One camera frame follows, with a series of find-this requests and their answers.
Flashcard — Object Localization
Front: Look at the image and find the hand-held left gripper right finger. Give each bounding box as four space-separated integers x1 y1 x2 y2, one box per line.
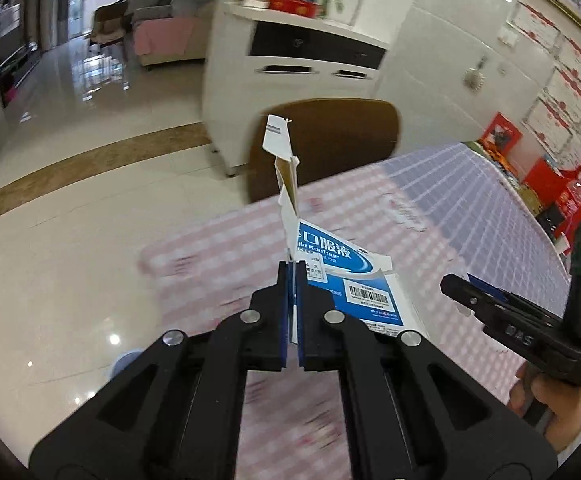
295 259 559 480

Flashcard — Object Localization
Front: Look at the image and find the person's right hand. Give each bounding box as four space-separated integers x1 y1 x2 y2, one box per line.
509 362 581 461

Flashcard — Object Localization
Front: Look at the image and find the group of red bordered certificates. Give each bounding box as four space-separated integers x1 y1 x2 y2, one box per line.
508 0 581 181

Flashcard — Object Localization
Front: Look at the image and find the sofa with pink cover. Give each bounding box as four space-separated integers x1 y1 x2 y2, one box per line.
130 0 211 68

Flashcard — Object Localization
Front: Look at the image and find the brown armchair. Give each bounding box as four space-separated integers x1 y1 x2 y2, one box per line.
88 2 136 48

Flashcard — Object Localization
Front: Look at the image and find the small wall ornament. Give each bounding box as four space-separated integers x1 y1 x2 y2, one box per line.
463 55 491 92

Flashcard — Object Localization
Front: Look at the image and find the white sideboard cabinet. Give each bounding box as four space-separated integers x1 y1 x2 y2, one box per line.
201 0 391 178

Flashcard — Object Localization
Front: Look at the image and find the pink checkered tablecloth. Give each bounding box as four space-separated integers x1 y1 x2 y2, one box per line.
140 142 571 480

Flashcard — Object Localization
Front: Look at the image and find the white and blue medicine box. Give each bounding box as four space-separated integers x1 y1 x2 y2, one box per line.
262 114 429 346

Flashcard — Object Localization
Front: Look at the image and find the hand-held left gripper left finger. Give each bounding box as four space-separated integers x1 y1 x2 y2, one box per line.
28 260 296 480

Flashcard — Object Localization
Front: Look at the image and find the red box with photo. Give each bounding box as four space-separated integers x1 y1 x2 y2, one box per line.
478 112 524 158

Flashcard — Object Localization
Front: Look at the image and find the dark television console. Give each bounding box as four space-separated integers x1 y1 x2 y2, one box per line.
0 42 41 106

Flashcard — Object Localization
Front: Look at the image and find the red carton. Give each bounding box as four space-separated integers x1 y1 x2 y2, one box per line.
523 157 564 206

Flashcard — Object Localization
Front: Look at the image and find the brown wooden chair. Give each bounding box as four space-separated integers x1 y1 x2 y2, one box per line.
247 99 402 206

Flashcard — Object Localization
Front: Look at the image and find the red gift box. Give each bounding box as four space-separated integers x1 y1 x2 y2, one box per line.
268 0 321 18

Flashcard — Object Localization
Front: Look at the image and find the red gift bag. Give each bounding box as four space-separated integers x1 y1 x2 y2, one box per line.
553 162 581 238

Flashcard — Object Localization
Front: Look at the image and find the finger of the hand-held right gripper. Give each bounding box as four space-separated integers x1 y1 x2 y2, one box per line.
467 272 569 331
439 273 511 318

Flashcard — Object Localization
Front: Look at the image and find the blue round object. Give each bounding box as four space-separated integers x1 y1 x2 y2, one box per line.
113 352 144 376

